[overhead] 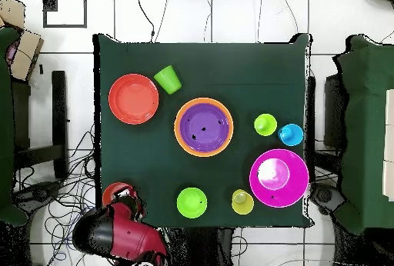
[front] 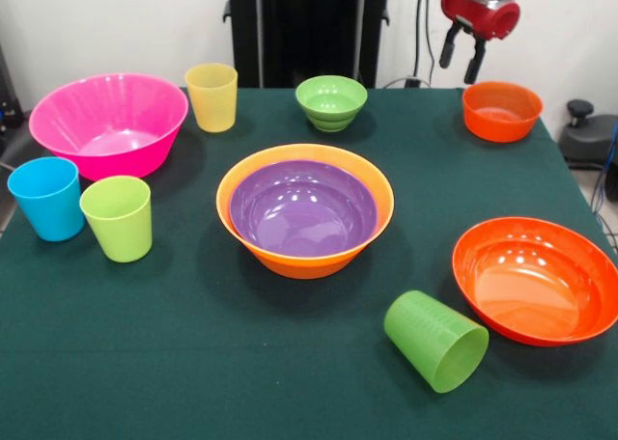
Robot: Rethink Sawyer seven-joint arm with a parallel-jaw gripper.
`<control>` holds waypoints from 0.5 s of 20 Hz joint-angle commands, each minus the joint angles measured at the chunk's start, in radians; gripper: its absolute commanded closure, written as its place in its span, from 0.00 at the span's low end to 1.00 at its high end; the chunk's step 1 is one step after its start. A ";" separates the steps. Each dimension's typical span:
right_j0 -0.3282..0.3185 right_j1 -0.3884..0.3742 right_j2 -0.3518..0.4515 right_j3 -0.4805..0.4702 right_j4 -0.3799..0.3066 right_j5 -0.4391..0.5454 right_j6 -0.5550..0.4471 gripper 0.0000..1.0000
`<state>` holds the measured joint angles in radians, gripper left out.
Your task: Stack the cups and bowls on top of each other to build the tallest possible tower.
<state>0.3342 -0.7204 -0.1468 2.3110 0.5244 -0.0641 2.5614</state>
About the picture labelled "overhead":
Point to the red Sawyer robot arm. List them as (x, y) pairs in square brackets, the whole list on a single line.
[(132, 238)]

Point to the black stand base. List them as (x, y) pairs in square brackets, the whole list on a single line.
[(40, 193), (324, 195)]

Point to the lime green cup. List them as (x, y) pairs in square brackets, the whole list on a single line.
[(265, 124)]

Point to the yellow cup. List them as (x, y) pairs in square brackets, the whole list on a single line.
[(243, 201)]

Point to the white box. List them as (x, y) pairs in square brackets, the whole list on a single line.
[(389, 143)]

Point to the small orange bowl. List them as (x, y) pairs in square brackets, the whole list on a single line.
[(108, 194)]

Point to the small green bowl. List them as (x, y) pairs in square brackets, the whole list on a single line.
[(191, 203)]

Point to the dark green tablecloth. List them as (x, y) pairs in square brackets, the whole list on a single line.
[(231, 72)]

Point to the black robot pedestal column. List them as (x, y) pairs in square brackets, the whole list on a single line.
[(203, 247)]

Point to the green cloth covered table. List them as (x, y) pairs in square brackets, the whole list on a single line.
[(4, 124), (366, 124)]

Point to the large pink bowl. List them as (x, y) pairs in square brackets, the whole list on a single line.
[(279, 178)]

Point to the black chair frame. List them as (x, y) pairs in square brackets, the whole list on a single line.
[(58, 118)]

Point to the large orange bowl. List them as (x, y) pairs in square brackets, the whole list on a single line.
[(177, 130)]

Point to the wide red-orange bowl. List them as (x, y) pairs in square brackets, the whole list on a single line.
[(134, 99)]

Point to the cardboard box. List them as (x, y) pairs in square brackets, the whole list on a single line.
[(26, 55), (10, 10)]

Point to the blue cup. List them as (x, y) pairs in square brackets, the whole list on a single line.
[(291, 134)]

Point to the purple bowl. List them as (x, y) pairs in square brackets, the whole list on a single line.
[(204, 127)]

